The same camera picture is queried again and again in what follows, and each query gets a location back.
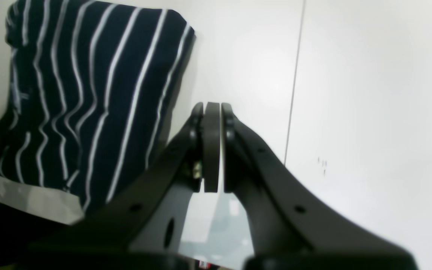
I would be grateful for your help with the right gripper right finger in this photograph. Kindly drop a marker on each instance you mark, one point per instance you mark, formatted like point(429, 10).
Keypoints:
point(291, 229)

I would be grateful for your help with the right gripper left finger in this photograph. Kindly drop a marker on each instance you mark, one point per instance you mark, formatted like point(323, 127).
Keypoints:
point(141, 228)

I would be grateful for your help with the navy white striped t-shirt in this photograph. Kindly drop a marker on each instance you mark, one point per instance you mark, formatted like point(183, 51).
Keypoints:
point(90, 85)

